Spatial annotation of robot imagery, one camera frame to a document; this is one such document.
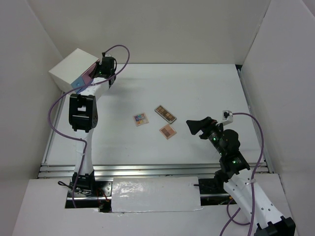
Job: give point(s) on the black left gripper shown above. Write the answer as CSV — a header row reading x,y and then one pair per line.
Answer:
x,y
93,73

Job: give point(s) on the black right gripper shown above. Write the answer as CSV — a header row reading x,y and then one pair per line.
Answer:
x,y
206,125

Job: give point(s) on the pink drawer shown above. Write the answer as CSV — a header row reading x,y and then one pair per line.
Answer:
x,y
87,75

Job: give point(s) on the square pink eyeshadow palette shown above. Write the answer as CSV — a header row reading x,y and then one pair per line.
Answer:
x,y
167,131

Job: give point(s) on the light blue drawer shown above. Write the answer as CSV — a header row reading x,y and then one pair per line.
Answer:
x,y
76,84

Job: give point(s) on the white drawer cabinet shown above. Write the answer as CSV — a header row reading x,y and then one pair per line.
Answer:
x,y
71,67

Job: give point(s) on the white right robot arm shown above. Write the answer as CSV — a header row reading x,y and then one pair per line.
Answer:
x,y
236,178

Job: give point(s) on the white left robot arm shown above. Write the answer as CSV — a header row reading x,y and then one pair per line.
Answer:
x,y
83,118

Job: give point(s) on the long brown eyeshadow palette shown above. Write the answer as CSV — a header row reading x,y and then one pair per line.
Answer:
x,y
165,114

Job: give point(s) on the colourful eyeshadow palette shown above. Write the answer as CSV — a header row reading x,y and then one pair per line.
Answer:
x,y
140,119

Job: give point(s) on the white taped cover panel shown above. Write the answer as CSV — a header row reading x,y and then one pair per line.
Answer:
x,y
158,194

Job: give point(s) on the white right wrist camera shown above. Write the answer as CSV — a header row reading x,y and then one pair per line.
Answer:
x,y
227,118

